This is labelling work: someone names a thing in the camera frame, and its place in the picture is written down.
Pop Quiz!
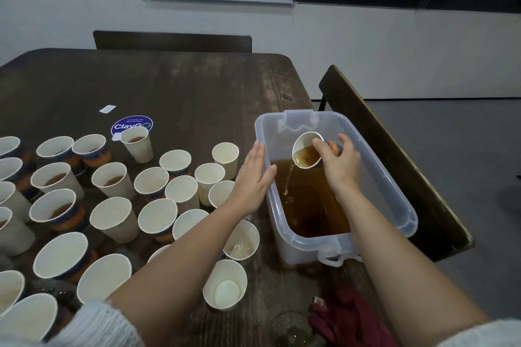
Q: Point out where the orange blue patterned paper cup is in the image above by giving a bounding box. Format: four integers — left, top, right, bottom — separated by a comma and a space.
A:
291, 131, 343, 170

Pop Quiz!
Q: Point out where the group of paper cups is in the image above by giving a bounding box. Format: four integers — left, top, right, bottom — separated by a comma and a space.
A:
0, 125, 241, 342

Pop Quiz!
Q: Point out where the dark wooden chair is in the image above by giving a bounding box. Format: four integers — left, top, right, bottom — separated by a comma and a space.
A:
318, 65, 475, 262
93, 30, 253, 53

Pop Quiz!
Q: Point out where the clear plastic storage bin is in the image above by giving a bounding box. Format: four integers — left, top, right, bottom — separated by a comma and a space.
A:
254, 109, 418, 268

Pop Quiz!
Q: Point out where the person's left forearm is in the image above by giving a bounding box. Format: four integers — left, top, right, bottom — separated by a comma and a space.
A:
0, 204, 253, 347

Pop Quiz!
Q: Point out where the person's right forearm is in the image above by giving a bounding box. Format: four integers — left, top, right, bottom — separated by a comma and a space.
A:
338, 188, 521, 347

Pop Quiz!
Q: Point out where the dark red cloth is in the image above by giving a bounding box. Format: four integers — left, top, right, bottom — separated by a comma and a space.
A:
308, 284, 400, 347

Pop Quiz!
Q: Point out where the round blue sticker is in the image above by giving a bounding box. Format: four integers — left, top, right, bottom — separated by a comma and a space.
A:
111, 115, 154, 142

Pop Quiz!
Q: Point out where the dark wooden table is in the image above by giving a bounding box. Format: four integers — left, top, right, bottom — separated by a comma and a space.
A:
0, 48, 408, 347

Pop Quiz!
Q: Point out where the white paper cup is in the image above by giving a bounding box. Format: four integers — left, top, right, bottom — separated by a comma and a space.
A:
194, 162, 226, 207
212, 142, 240, 181

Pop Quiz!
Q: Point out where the person's left hand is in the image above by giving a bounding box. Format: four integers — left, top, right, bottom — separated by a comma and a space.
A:
228, 142, 278, 215

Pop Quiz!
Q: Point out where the person's right hand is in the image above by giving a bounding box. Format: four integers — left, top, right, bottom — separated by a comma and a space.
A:
313, 133, 363, 197

